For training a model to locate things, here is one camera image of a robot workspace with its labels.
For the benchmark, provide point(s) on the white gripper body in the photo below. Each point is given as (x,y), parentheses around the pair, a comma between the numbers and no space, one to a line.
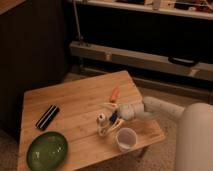
(126,112)

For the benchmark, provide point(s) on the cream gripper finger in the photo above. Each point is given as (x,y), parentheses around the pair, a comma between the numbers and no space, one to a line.
(112,106)
(107,128)

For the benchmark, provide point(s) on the small white bottle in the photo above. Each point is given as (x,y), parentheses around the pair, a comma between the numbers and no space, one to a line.
(101,120)

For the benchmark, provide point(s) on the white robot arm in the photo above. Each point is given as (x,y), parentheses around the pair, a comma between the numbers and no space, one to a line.
(194,144)

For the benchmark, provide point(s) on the metal stand pole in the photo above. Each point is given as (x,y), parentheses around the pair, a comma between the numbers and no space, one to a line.
(80,38)

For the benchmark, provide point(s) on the orange carrot toy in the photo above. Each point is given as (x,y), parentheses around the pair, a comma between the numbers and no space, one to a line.
(114,95)

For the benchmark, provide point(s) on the clear plastic cup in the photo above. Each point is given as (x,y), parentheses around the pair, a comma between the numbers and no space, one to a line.
(126,139)

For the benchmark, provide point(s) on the wooden table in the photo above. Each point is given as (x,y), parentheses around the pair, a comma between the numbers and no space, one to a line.
(80,102)

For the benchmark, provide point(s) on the black rectangular case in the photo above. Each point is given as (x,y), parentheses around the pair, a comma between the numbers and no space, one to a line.
(47,117)

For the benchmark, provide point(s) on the green glass bowl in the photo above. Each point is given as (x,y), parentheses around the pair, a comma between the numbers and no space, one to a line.
(47,152)

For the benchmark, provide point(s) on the long grey case with handle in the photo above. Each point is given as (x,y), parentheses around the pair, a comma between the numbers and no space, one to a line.
(140,60)

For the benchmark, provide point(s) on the white shelf rail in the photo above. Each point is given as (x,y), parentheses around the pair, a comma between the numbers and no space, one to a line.
(144,8)

